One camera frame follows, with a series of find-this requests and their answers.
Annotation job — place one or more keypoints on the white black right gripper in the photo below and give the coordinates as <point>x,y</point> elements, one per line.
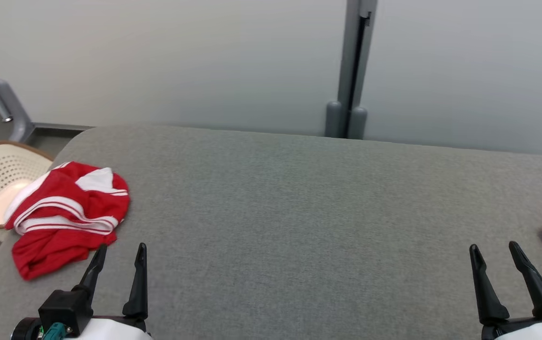
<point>521,333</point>

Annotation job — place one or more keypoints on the grey partition post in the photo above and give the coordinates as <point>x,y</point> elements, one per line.
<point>346,56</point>

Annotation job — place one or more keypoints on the red basketball jersey number 23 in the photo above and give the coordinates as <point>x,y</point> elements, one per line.
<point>63,236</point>

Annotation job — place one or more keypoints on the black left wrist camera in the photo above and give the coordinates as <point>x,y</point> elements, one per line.
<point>65,307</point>

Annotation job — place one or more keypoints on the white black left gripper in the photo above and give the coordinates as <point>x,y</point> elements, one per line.
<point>110,330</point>

